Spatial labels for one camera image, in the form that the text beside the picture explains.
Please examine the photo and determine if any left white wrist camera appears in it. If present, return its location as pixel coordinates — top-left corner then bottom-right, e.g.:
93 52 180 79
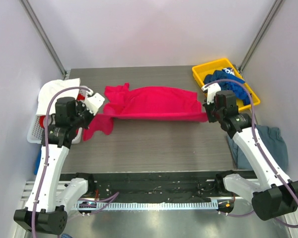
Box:
84 91 105 116

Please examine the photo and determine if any white t shirt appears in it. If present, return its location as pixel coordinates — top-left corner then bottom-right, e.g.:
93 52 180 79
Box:
36 78 80 116

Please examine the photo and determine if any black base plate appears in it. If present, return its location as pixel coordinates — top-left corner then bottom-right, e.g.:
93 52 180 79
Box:
59 171 258 203

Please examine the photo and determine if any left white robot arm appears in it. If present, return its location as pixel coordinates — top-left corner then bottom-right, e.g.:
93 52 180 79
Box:
13 95 104 235

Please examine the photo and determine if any white slotted cable duct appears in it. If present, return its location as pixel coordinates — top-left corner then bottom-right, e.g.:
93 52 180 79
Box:
72 200 218 212

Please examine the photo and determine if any white plastic basket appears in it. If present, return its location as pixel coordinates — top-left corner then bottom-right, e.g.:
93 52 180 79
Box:
26 85 90 145

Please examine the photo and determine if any blue t shirt in tray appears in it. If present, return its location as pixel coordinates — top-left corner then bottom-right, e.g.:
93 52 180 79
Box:
204 67 253 106

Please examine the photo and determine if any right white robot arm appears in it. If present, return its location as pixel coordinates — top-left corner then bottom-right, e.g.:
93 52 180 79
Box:
204 88 298 221

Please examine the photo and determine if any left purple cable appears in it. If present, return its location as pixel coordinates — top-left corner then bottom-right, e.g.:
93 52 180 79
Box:
31 86 120 238

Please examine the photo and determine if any grey-blue t shirt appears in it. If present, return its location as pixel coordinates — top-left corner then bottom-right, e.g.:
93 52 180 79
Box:
226 125 289 172

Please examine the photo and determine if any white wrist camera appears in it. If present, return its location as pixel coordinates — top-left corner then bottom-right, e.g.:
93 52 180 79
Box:
84 91 105 116
201 83 221 105

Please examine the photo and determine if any pink t shirt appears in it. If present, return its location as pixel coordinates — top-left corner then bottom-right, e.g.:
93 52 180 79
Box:
82 83 208 141

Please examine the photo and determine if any yellow plastic tray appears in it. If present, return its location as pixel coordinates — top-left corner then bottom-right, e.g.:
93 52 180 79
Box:
192 58 261 112

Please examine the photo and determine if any blue cloth at left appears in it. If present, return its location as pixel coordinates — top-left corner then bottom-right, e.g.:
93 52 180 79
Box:
34 150 41 175

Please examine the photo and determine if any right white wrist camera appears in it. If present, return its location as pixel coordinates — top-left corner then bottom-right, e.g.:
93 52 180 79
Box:
201 83 221 105

